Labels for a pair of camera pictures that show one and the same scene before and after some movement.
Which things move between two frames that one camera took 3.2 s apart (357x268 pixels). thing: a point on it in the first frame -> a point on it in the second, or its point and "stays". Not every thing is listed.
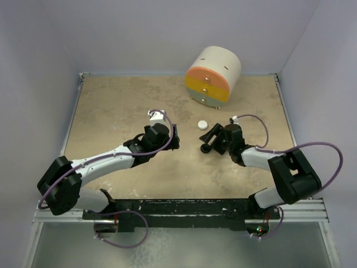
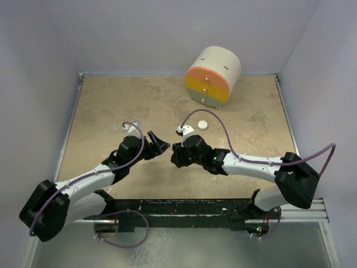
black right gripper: [207, 138] -> [178, 157]
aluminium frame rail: [312, 210] stays
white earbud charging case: [202, 124] stays
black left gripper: [173, 144] -> [156, 148]
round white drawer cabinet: [212, 73] stays
